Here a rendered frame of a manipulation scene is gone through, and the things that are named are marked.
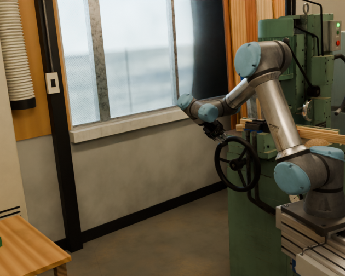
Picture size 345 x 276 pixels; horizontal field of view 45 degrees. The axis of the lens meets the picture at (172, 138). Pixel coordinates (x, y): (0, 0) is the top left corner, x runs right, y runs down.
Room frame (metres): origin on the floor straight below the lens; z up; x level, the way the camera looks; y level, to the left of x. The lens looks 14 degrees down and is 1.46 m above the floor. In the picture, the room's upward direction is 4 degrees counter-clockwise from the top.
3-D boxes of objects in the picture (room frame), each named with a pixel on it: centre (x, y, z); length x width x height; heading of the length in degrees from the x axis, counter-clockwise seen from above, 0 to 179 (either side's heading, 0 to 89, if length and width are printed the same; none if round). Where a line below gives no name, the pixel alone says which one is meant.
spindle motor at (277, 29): (2.23, -0.57, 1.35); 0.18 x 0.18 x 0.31
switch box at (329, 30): (2.33, -0.90, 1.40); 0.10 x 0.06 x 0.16; 131
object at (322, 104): (2.23, -0.81, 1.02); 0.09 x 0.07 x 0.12; 41
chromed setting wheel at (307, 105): (2.22, -0.75, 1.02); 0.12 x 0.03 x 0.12; 131
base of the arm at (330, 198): (1.39, -0.53, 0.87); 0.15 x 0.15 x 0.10
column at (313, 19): (2.42, -0.78, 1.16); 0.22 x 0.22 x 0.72; 41
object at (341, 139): (2.11, -0.67, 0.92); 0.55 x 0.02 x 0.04; 41
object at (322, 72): (2.25, -0.83, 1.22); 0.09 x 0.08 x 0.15; 131
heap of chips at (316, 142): (1.95, -0.69, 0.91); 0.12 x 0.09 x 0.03; 131
